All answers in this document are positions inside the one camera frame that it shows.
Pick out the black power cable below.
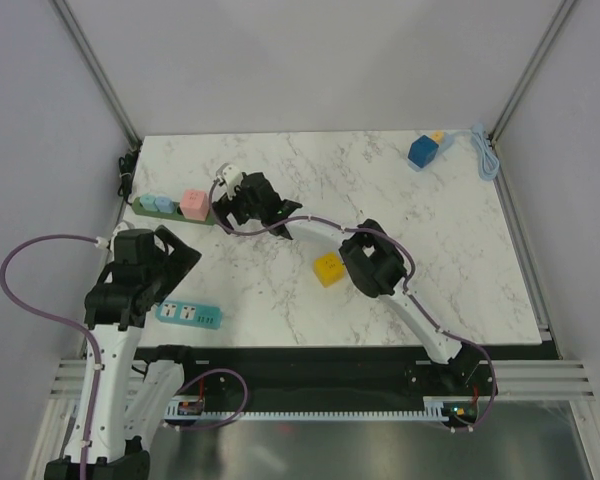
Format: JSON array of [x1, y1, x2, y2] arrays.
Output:
[[116, 149, 142, 205]]

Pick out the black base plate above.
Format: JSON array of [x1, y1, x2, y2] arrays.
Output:
[[179, 343, 496, 416]]

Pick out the green power strip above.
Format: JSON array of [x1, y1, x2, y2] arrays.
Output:
[[131, 197, 215, 225]]

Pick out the right aluminium frame post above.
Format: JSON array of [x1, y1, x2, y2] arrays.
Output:
[[489, 0, 580, 143]]

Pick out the teal plug adapter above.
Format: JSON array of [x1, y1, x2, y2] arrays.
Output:
[[139, 194, 157, 212]]

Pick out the light blue power strip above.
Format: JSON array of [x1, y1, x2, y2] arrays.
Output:
[[407, 131, 454, 171]]

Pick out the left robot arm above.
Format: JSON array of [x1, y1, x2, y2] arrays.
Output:
[[44, 225, 201, 479]]

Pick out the pink cube plug adapter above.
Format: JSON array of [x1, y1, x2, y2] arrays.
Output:
[[179, 189, 209, 222]]

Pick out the yellow cube plug adapter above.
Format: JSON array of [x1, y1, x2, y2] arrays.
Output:
[[313, 252, 346, 288]]

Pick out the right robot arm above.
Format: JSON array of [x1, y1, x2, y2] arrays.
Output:
[[210, 164, 482, 394]]

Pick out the aluminium frame post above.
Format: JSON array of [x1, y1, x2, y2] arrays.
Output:
[[489, 0, 580, 143], [49, 0, 141, 147]]

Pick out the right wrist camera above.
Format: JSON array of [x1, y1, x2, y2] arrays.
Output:
[[216, 163, 244, 189]]

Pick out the dark blue cube adapter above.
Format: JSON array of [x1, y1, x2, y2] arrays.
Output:
[[407, 135, 439, 169]]

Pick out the white slotted cable duct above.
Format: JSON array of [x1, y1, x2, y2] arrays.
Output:
[[164, 396, 480, 424]]

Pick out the left aluminium frame post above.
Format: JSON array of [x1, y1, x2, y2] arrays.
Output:
[[49, 0, 141, 147]]

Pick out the light blue power cable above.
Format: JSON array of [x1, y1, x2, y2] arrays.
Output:
[[452, 122, 501, 182]]

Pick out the teal USB power strip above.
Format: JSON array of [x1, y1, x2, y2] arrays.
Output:
[[155, 300, 223, 330]]

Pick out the light blue plug adapter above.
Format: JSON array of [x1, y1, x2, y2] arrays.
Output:
[[154, 196, 176, 214]]

